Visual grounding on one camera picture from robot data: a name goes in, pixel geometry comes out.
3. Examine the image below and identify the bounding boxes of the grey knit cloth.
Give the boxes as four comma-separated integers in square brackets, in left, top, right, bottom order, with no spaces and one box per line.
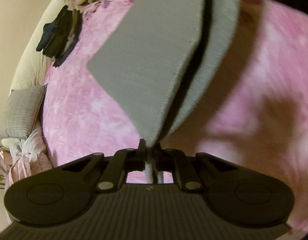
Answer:
[86,0,242,183]

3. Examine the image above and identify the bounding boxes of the pink rose blanket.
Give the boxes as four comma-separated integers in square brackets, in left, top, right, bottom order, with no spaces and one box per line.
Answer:
[41,0,308,239]

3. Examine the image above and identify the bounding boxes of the cream bed headboard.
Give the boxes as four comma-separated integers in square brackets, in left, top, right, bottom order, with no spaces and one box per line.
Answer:
[0,0,77,149]

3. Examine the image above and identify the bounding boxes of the grey waffle pillow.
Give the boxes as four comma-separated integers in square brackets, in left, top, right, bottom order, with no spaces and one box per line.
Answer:
[0,85,46,140]

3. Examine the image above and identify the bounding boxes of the stack of dark folded clothes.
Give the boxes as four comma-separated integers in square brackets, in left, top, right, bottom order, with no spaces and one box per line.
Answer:
[36,5,82,68]

